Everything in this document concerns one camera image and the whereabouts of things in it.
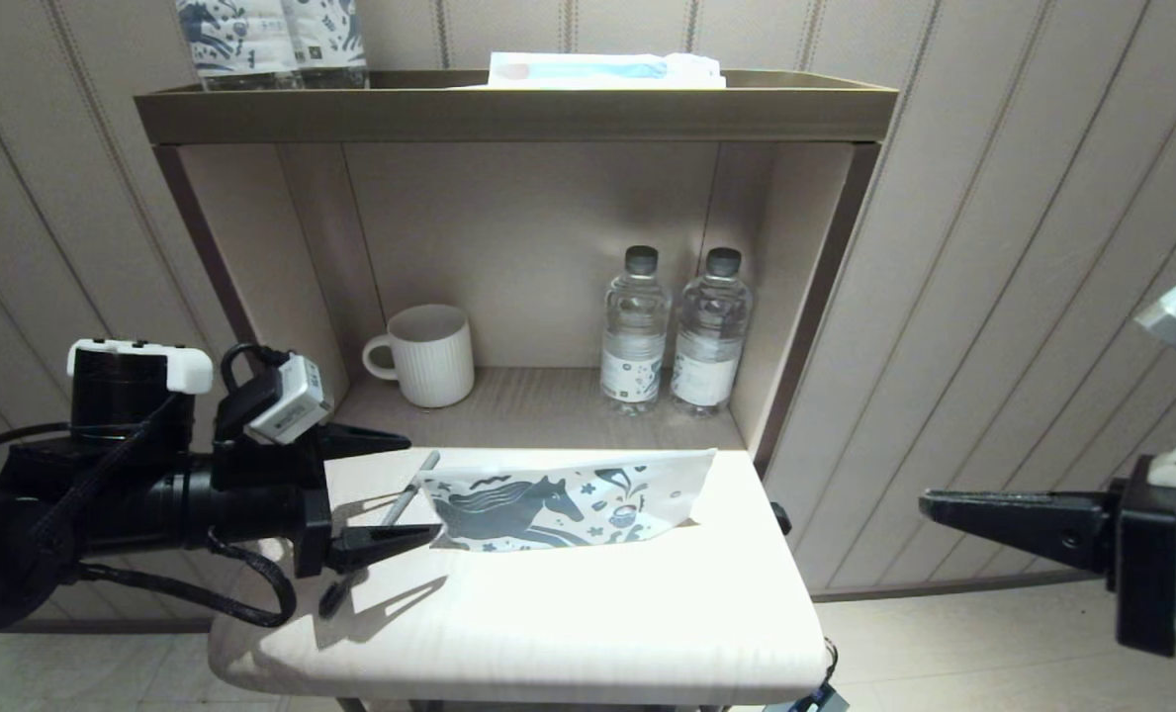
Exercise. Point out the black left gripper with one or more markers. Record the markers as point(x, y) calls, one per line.
point(313, 494)

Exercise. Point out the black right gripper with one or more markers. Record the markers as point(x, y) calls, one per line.
point(1151, 564)

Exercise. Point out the grey toothbrush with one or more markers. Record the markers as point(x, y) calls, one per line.
point(419, 485)

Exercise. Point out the white horse-print pouch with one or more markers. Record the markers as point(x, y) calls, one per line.
point(508, 504)

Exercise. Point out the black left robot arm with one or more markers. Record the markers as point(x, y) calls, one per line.
point(133, 509)

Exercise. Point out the white ribbed mug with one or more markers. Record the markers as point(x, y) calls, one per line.
point(434, 358)

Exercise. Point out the beige wooden shelf unit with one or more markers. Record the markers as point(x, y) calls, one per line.
point(597, 613)

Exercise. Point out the small black knob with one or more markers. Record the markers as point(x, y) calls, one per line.
point(780, 517)

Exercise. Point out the clear water bottle dark cap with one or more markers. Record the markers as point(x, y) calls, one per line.
point(708, 341)
point(634, 336)

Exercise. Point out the patterned packages on top shelf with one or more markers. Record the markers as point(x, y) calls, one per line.
point(236, 40)

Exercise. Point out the white blue flat package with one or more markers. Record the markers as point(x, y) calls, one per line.
point(597, 71)

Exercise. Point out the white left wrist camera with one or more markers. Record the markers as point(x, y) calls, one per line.
point(291, 400)

